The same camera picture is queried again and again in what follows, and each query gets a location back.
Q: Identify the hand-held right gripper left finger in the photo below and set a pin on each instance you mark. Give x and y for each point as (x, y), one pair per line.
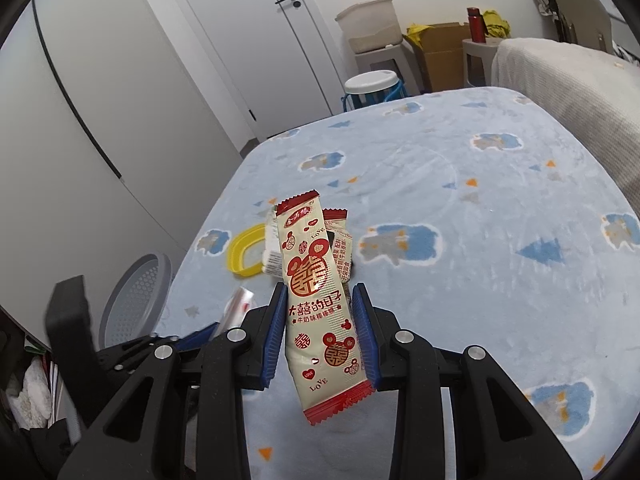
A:
(275, 340)

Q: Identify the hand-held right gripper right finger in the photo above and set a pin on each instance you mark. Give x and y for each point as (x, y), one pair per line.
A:
(365, 340)

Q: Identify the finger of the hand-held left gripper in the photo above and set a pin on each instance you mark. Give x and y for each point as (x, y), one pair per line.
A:
(195, 341)

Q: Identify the cream and red snack wrapper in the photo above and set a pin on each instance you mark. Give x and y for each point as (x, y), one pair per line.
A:
(315, 310)

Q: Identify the grey mesh waste basket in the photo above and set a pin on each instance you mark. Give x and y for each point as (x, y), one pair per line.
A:
(135, 295)

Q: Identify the clear plastic wrapper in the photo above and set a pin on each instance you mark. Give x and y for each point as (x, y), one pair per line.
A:
(240, 305)

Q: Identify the white cloth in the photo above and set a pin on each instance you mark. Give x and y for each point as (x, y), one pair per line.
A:
(30, 390)

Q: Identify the small cream red snack wrapper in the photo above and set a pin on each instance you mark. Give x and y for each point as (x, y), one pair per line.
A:
(342, 250)

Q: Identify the white and blue bucket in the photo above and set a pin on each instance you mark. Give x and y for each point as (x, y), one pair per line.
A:
(372, 87)

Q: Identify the white wardrobe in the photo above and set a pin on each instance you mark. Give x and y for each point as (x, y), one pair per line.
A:
(125, 85)

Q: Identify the grey plastic stool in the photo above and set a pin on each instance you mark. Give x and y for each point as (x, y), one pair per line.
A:
(380, 57)

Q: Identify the brown cardboard box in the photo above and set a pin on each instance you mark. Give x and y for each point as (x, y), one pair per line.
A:
(445, 60)

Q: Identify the beige plastic stool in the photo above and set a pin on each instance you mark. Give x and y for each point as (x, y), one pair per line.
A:
(480, 60)

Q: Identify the white door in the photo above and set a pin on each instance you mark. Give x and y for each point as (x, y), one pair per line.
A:
(240, 35)

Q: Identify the yellow cloth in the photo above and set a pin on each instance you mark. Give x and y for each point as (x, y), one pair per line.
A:
(415, 34)

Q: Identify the white storage bin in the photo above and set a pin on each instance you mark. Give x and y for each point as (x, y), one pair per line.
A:
(367, 22)

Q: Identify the beige knitted blanket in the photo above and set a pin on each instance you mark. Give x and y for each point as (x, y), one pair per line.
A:
(575, 90)

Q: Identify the red thermos bottle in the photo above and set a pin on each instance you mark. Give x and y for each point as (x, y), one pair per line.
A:
(476, 25)

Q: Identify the yellow bag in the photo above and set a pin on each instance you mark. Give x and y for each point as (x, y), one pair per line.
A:
(496, 22)

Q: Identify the beige chair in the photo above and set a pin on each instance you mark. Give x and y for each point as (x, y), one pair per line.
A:
(585, 17)

